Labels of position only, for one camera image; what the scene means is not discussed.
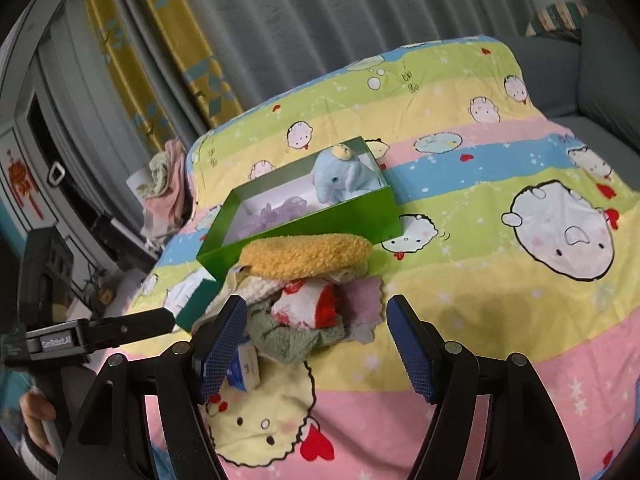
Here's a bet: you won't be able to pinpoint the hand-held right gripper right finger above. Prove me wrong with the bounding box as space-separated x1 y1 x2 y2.
385 294 583 480

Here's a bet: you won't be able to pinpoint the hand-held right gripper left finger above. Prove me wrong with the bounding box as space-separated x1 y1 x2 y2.
65 294 249 480

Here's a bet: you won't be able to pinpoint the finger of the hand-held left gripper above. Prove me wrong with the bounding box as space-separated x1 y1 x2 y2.
87 307 177 352

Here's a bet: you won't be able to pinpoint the small blue white pouch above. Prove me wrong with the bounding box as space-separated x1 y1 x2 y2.
226 342 261 392

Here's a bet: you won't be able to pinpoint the yellow green sponge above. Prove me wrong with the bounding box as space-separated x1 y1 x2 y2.
176 280 222 333

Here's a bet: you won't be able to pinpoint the olive green towel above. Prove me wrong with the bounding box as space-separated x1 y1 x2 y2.
247 305 348 365

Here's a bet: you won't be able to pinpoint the cream towel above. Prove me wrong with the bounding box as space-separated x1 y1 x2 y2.
192 265 287 332

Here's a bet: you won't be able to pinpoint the white red patterned sock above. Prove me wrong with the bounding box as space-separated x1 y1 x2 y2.
270 280 346 328

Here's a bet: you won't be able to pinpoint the yellow fuzzy cloth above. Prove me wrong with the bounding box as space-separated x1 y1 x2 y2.
239 232 375 281

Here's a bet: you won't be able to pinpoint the green cardboard box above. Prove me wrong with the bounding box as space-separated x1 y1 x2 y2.
196 136 403 283

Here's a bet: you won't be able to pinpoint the person's left hand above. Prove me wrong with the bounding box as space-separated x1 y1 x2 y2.
20 392 58 461

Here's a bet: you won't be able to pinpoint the mauve cleaning cloth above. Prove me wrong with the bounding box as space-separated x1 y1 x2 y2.
340 275 386 346

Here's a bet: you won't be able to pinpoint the printed pastel striped blanket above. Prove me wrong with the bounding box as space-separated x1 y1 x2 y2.
120 35 640 480

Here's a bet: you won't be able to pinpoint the pink cloth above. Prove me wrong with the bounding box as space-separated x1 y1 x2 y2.
142 139 193 251

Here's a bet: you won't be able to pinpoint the purple mesh cloth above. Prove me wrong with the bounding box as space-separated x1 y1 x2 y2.
240 196 311 238

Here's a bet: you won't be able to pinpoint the pale green cloth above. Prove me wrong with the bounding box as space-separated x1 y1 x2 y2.
136 152 172 198

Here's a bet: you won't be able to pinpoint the blue elephant plush toy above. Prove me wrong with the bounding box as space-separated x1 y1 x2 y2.
311 144 386 207

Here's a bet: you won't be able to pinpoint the yellow patterned curtain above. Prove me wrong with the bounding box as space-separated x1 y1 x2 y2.
82 0 246 161

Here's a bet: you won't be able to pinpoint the grey sofa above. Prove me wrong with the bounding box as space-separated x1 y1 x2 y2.
510 12 640 161

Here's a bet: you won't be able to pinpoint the grey curtain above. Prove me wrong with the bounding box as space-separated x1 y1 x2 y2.
165 0 551 116

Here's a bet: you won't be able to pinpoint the striped patterned cushion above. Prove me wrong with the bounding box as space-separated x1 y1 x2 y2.
525 2 588 41

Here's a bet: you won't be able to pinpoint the red knot wall decoration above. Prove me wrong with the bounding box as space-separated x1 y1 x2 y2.
6 147 43 221

